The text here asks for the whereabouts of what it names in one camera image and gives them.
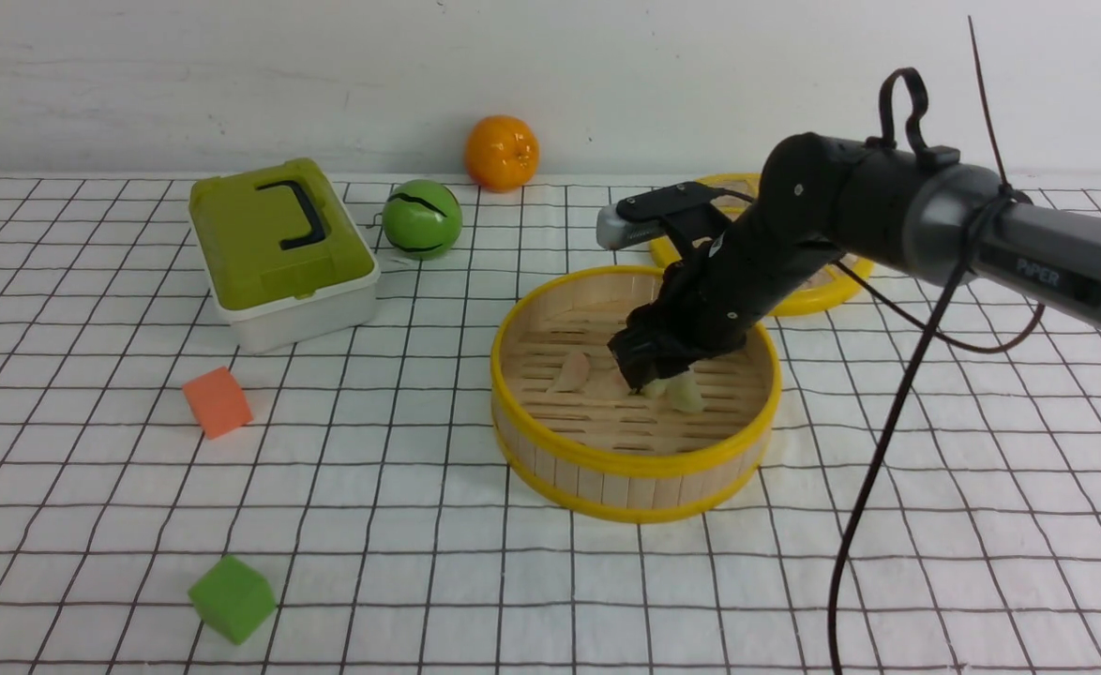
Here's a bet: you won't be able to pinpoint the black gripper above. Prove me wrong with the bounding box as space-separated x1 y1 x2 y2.
608 225 842 387

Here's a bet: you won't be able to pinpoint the pale yellow-green dumpling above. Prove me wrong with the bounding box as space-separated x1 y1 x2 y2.
666 370 706 414

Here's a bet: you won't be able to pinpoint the pale green dumpling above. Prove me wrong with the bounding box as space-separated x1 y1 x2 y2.
640 379 668 400

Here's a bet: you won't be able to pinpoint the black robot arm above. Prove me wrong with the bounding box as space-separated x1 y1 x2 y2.
596 133 1101 389

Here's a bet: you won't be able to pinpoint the bamboo steamer tray yellow rims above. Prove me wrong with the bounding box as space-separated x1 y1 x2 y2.
490 265 782 524

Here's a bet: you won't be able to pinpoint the woven bamboo steamer lid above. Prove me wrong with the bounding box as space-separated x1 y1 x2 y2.
648 172 875 317

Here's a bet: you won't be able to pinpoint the pink dumpling right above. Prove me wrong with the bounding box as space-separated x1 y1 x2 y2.
588 368 631 401

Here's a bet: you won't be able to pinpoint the pink dumpling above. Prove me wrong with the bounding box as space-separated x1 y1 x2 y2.
588 368 631 401
546 351 592 394

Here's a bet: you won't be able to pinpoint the pink dumpling left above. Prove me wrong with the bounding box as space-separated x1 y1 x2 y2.
546 351 592 394

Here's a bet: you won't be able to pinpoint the orange fruit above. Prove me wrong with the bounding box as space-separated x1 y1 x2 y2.
464 115 541 192

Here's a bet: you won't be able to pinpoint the green striped ball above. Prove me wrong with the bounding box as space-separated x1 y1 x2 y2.
382 179 464 260

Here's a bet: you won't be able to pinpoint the green lid white box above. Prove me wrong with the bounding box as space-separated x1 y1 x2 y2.
188 157 382 353

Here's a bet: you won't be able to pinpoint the orange foam cube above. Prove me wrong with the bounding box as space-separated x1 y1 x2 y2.
182 367 254 440

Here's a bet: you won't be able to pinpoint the green foam cube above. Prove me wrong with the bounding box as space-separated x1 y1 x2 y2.
188 555 277 645

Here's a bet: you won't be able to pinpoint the white grid tablecloth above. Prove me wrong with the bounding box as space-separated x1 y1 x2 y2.
0 176 1101 674

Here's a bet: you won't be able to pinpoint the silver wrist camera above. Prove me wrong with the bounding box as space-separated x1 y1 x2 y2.
596 182 756 255

